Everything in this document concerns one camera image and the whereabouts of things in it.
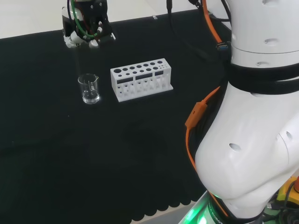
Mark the white test tube rack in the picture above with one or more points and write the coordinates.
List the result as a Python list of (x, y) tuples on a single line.
[(140, 80)]

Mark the clear glass rod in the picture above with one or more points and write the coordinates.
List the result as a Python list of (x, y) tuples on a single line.
[(78, 63)]

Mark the small clear glass beaker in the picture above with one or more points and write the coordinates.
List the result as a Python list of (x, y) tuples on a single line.
[(90, 95)]

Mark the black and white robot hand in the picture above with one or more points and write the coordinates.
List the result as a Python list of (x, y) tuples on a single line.
[(95, 14)]

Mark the black scalloped bench cloth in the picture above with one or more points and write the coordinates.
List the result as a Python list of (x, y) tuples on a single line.
[(70, 151)]

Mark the yellow emergency stop button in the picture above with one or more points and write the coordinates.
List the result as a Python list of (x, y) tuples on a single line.
[(283, 191)]

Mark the blue usb connector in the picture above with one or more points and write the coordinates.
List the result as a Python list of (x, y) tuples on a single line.
[(223, 46)]

